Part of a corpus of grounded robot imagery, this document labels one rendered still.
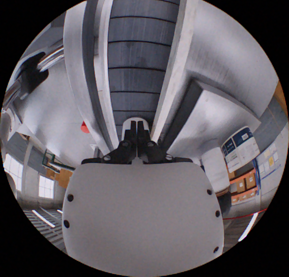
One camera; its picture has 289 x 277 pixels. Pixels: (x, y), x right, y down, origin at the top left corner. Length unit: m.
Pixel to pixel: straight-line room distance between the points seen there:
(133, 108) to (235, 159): 0.43
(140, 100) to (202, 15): 0.23
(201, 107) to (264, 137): 4.31
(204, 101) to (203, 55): 0.10
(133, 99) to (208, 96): 0.14
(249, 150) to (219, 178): 0.19
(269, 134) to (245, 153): 4.05
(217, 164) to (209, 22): 0.37
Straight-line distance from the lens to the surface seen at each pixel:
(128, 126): 0.16
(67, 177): 1.99
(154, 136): 0.17
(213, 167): 0.33
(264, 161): 4.38
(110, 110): 0.17
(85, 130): 0.27
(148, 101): 0.15
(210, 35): 0.23
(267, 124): 4.50
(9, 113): 0.71
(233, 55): 0.28
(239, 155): 0.45
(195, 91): 0.20
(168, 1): 0.15
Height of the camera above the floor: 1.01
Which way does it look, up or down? 36 degrees down
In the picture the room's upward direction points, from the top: 176 degrees clockwise
